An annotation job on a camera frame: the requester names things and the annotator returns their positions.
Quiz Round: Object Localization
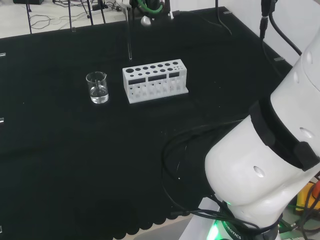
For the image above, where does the clear glass beaker with water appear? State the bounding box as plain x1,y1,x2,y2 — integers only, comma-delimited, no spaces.
85,71,110,105

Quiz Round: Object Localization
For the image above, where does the black bench cloth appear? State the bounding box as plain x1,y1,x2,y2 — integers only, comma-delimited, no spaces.
0,6,294,240

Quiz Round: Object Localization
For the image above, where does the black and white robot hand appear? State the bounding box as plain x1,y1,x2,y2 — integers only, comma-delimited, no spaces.
116,0,176,27

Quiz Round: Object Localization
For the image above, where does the yellow stop button box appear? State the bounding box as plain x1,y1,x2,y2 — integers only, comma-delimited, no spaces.
294,180,320,214

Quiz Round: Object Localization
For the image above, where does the black tripod leg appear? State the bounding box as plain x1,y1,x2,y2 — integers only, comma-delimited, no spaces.
66,0,75,29
24,0,33,35
86,0,95,26

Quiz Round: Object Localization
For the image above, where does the clear glass rod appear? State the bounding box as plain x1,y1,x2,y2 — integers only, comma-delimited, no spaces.
126,6,134,61

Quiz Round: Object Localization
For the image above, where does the black cable with plug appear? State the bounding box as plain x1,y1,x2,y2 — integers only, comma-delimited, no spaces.
259,0,285,79

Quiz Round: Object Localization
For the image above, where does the green cable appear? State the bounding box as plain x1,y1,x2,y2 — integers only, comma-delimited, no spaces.
134,0,166,14

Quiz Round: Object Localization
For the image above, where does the thick black cable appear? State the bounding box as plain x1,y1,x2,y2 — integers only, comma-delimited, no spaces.
268,7,304,56

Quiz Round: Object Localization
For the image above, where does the white test tube rack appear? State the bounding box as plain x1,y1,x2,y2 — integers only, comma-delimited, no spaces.
122,58,189,105

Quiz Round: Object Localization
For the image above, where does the thin black looped cable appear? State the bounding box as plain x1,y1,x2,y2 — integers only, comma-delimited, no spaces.
160,123,263,232

